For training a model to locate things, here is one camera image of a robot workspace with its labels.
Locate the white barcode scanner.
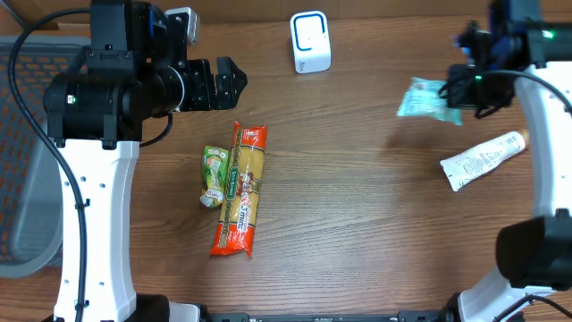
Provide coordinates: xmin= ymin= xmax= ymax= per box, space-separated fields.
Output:
xmin=290 ymin=11 xmax=332 ymax=74

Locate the green juice pouch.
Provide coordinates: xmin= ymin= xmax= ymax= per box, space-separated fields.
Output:
xmin=200 ymin=146 xmax=229 ymax=208

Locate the teal snack packet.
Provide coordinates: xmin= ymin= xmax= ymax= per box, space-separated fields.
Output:
xmin=396 ymin=77 xmax=462 ymax=126

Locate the grey plastic basket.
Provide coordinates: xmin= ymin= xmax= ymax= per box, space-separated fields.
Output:
xmin=1 ymin=36 xmax=90 ymax=278

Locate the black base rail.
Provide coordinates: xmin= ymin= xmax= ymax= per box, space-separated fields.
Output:
xmin=196 ymin=308 xmax=525 ymax=322

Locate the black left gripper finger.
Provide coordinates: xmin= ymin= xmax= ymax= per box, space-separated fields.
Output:
xmin=214 ymin=76 xmax=245 ymax=110
xmin=214 ymin=56 xmax=247 ymax=89

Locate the orange spaghetti packet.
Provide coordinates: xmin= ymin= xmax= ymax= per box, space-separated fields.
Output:
xmin=210 ymin=123 xmax=267 ymax=256

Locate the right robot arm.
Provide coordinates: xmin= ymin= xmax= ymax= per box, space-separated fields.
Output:
xmin=434 ymin=0 xmax=571 ymax=321

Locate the white tube with gold cap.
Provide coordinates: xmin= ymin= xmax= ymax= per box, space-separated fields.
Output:
xmin=440 ymin=129 xmax=529 ymax=191

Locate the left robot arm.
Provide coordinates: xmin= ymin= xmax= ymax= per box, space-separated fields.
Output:
xmin=44 ymin=1 xmax=247 ymax=322

